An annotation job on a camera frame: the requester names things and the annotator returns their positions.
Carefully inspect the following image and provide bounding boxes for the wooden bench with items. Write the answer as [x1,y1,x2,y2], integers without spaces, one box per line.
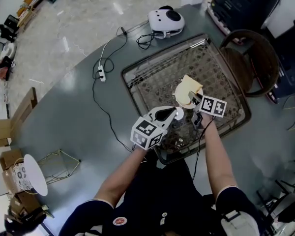
[16,0,47,28]

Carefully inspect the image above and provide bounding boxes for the person's torso in dark clothing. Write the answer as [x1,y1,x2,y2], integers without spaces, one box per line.
[59,151,268,236]

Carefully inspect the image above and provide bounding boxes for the cardboard box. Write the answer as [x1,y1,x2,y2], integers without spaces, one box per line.
[0,148,42,206]

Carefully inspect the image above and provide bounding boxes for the white power strip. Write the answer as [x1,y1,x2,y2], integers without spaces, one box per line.
[97,65,106,83]

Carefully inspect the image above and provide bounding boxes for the wooden furniture frame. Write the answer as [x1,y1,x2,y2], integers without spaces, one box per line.
[0,87,37,142]

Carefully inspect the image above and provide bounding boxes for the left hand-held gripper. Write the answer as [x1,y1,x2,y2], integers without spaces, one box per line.
[130,106,177,150]

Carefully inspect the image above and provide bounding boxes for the black cable with adapter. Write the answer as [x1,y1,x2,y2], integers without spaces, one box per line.
[94,26,128,74]

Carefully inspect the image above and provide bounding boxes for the white round plate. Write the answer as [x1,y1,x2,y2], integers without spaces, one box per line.
[175,82,204,109]

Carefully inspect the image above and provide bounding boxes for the brown rattan chair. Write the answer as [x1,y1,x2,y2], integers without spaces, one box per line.
[219,29,281,97]

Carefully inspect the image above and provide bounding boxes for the person's right forearm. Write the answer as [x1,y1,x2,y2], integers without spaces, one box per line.
[201,114,238,199]

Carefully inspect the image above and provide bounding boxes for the black metal chair frames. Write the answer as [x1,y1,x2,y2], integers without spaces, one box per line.
[257,160,295,231]

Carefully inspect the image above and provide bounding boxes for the glass-topped rattan coffee table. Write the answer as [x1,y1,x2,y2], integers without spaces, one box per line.
[121,33,252,166]

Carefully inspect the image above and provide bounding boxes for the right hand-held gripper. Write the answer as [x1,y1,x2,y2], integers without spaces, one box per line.
[188,90,227,129]

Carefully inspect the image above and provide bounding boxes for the toast bread slice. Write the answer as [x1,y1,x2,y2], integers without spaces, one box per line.
[178,74,204,105]

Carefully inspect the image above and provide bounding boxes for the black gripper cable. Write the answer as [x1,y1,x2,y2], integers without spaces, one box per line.
[192,117,216,180]

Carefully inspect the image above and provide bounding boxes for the white and black rounded device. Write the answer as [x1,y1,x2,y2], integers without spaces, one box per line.
[147,5,185,33]

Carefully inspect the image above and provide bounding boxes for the long black power cable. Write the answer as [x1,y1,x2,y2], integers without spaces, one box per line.
[92,77,133,152]

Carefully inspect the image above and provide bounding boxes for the person's left forearm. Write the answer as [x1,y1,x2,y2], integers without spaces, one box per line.
[94,146,148,207]

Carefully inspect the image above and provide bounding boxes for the white round gold-framed table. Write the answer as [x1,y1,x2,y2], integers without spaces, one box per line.
[23,149,81,196]

